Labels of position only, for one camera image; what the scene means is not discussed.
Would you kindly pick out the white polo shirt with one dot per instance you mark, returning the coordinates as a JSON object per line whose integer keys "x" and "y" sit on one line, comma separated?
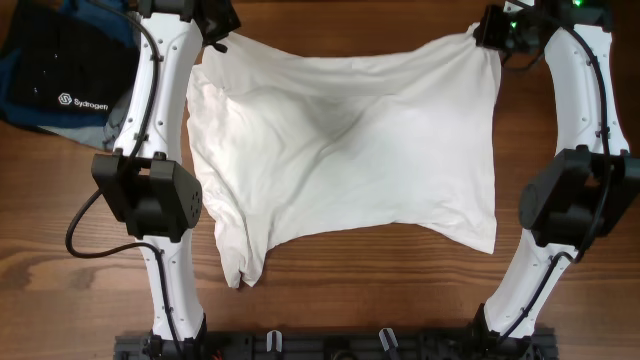
{"x": 287, "y": 146}

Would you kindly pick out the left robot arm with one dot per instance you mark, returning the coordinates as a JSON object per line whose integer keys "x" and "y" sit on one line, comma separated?
{"x": 144, "y": 182}

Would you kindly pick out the blue folded shirt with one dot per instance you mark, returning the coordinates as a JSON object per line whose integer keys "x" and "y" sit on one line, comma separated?
{"x": 31, "y": 117}

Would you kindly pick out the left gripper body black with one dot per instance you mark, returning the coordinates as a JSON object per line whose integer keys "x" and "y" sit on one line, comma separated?
{"x": 227, "y": 21}

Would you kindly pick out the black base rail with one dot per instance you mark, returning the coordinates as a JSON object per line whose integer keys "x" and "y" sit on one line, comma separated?
{"x": 429, "y": 344}

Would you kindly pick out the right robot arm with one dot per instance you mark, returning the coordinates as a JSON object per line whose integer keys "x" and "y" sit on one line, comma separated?
{"x": 591, "y": 181}

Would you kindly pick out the black folded shirt with logo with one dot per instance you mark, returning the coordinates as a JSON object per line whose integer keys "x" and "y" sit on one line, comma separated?
{"x": 65, "y": 64}

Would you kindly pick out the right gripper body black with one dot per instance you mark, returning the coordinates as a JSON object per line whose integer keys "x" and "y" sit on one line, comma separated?
{"x": 506, "y": 31}

